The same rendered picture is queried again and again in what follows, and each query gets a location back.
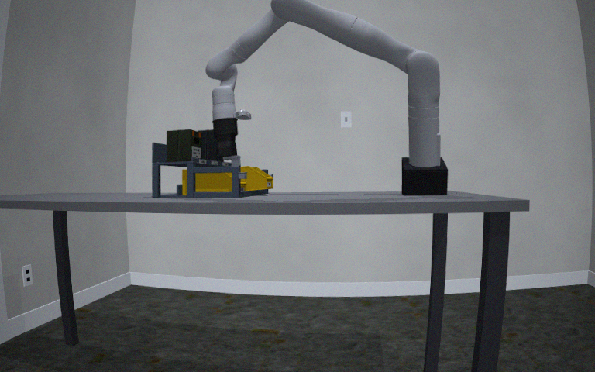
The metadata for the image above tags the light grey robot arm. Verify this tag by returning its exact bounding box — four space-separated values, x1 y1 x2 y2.
205 0 441 167

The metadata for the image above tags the yellow storage bin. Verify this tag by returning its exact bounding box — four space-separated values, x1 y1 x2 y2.
241 166 273 191
182 170 247 195

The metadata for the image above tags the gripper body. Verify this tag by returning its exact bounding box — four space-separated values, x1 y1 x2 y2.
212 102 251 158

